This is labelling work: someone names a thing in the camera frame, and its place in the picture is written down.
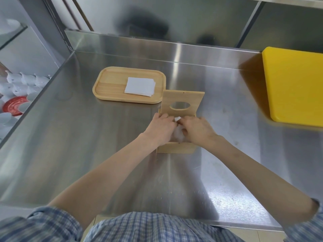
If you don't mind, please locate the white bowl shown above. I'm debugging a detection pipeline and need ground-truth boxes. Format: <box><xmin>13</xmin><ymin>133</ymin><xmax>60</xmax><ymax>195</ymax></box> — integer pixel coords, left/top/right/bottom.
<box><xmin>0</xmin><ymin>18</ymin><xmax>21</xmax><ymax>35</ymax></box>

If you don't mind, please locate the person's left forearm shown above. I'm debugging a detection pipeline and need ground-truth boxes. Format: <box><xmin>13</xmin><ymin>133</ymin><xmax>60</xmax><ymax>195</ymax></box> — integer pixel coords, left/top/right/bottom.
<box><xmin>47</xmin><ymin>133</ymin><xmax>152</xmax><ymax>225</ymax></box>

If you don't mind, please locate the wooden tray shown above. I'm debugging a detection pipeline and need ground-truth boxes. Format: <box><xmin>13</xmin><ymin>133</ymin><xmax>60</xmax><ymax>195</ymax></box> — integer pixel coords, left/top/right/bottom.
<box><xmin>92</xmin><ymin>66</ymin><xmax>167</xmax><ymax>105</ymax></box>

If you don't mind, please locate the yellow cutting board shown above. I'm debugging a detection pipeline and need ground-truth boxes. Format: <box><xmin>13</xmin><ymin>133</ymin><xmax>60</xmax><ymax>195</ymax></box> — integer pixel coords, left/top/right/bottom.
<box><xmin>261</xmin><ymin>46</ymin><xmax>323</xmax><ymax>128</ymax></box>

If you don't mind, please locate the red plate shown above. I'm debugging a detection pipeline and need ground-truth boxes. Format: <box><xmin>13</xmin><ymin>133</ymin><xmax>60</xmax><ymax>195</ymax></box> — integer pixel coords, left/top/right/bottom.
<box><xmin>3</xmin><ymin>96</ymin><xmax>29</xmax><ymax>117</ymax></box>

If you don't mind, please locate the person's right forearm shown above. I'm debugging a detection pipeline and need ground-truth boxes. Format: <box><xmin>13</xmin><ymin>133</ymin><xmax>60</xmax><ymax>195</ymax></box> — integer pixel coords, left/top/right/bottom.
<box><xmin>202</xmin><ymin>135</ymin><xmax>320</xmax><ymax>228</ymax></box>

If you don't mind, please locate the person's right hand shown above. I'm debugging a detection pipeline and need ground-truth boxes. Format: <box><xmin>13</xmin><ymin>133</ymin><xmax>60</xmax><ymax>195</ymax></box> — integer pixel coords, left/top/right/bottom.
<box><xmin>179</xmin><ymin>117</ymin><xmax>218</xmax><ymax>149</ymax></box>

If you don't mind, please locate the white tissue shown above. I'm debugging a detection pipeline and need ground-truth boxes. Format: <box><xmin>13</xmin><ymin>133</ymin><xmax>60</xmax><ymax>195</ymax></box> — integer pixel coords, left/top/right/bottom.
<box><xmin>173</xmin><ymin>116</ymin><xmax>188</xmax><ymax>144</ymax></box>

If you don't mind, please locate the wooden tissue box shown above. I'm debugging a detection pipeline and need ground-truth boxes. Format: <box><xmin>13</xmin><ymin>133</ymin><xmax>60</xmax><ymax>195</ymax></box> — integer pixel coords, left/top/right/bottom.
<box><xmin>156</xmin><ymin>89</ymin><xmax>205</xmax><ymax>154</ymax></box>

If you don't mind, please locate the stack of white napkins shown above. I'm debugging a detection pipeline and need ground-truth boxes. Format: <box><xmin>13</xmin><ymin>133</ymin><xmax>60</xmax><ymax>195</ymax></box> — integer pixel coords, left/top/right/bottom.
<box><xmin>124</xmin><ymin>77</ymin><xmax>156</xmax><ymax>97</ymax></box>

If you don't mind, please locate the group of white cups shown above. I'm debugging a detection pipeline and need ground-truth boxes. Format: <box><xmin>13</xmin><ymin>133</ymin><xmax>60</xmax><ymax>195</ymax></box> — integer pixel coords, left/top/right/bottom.
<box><xmin>0</xmin><ymin>70</ymin><xmax>51</xmax><ymax>139</ymax></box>

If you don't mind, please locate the blue plaid shirt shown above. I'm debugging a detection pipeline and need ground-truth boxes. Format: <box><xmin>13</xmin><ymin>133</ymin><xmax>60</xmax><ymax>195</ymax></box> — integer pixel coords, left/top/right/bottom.
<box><xmin>0</xmin><ymin>198</ymin><xmax>323</xmax><ymax>242</ymax></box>

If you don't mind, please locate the person's left hand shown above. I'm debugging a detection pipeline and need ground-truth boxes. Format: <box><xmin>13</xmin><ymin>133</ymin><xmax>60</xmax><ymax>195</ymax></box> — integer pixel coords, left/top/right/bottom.
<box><xmin>143</xmin><ymin>113</ymin><xmax>177</xmax><ymax>147</ymax></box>

